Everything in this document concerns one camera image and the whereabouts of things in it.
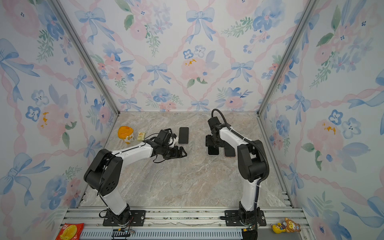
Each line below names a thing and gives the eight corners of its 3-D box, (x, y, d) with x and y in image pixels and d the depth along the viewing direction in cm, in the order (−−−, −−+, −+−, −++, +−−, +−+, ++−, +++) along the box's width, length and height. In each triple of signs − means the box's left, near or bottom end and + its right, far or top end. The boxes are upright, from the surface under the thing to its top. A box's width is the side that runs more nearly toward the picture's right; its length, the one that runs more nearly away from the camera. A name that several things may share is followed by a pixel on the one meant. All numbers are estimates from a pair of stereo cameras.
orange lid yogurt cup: (121, 145, 103) (115, 136, 95) (125, 135, 108) (119, 126, 100) (134, 145, 103) (128, 136, 95) (136, 135, 108) (132, 126, 100)
